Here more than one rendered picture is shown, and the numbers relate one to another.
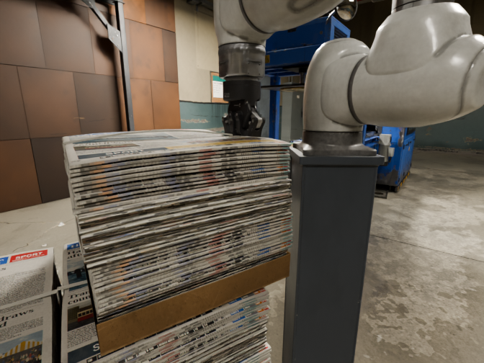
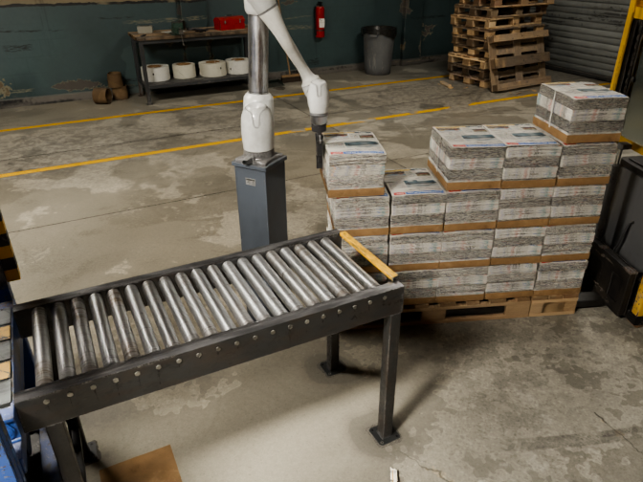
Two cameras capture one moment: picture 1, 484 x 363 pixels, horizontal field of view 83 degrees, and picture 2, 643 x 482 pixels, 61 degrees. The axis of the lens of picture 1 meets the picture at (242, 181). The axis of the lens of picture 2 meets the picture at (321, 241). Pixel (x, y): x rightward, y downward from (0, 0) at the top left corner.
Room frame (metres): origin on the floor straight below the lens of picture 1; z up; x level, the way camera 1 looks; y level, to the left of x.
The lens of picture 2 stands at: (2.97, 1.23, 1.94)
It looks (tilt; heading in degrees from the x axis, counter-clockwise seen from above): 28 degrees down; 207
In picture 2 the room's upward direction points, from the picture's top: straight up
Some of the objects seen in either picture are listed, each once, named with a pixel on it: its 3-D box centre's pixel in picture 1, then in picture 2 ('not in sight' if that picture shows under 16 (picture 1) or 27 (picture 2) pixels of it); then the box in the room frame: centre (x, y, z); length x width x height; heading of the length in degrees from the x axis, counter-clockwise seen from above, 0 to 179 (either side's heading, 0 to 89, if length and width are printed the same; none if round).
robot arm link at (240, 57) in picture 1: (241, 65); (319, 118); (0.57, 0.00, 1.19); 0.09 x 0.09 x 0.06
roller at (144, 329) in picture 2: not in sight; (142, 320); (1.85, -0.06, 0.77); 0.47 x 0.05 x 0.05; 53
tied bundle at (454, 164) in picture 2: not in sight; (464, 157); (0.13, 0.65, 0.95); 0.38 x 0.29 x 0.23; 32
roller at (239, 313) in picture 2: not in sight; (229, 296); (1.59, 0.13, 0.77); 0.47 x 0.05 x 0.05; 53
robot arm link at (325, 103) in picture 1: (338, 87); (257, 125); (0.75, -0.25, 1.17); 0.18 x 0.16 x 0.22; 31
